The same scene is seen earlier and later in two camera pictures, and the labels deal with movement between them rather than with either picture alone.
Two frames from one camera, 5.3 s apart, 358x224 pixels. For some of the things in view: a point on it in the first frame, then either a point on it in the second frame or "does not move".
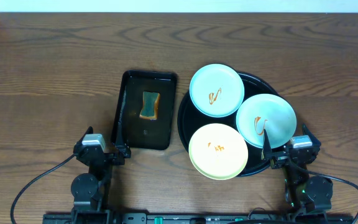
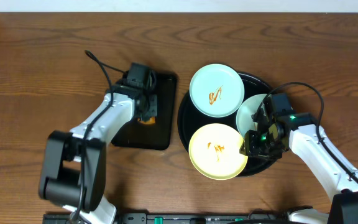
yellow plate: [218, 151] does not move
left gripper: [105, 157] to [150, 109]
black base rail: [123, 218] does not move
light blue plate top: [216, 90] does not move
